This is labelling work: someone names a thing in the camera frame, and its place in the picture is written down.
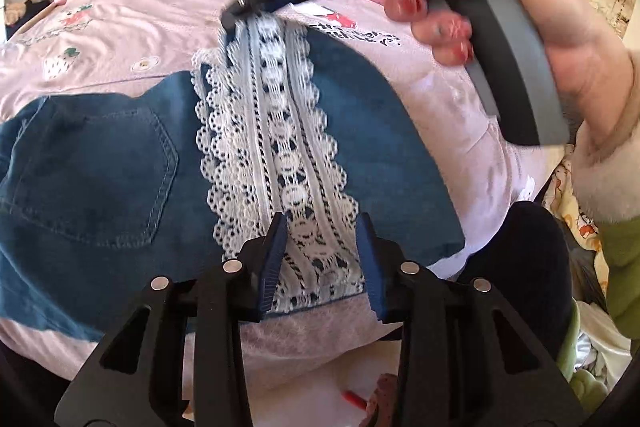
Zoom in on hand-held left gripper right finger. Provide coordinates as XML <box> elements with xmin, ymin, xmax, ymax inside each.
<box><xmin>356</xmin><ymin>213</ymin><xmax>586</xmax><ymax>427</ymax></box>

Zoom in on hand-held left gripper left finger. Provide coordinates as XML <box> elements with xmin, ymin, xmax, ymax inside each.
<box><xmin>55</xmin><ymin>212</ymin><xmax>291</xmax><ymax>427</ymax></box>

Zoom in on blue denim pants lace trim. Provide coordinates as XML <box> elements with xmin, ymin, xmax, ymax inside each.
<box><xmin>0</xmin><ymin>14</ymin><xmax>466</xmax><ymax>343</ymax></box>

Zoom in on person's right forearm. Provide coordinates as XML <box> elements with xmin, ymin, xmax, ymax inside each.
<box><xmin>570</xmin><ymin>52</ymin><xmax>640</xmax><ymax>348</ymax></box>

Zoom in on person's right hand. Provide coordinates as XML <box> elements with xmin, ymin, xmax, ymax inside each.
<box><xmin>350</xmin><ymin>0</ymin><xmax>636</xmax><ymax>128</ymax></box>

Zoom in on pink strawberry print bedsheet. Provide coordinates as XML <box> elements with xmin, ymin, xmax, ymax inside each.
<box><xmin>0</xmin><ymin>0</ymin><xmax>551</xmax><ymax>388</ymax></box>

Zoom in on yellow cartoon print cloth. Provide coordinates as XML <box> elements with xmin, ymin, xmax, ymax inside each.
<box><xmin>542</xmin><ymin>157</ymin><xmax>601</xmax><ymax>258</ymax></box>

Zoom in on tan crumpled cloth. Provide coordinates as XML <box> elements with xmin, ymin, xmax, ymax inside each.
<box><xmin>4</xmin><ymin>2</ymin><xmax>27</xmax><ymax>26</ymax></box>

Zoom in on light green plush object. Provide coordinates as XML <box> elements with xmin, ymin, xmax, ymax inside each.
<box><xmin>555</xmin><ymin>302</ymin><xmax>608</xmax><ymax>403</ymax></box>

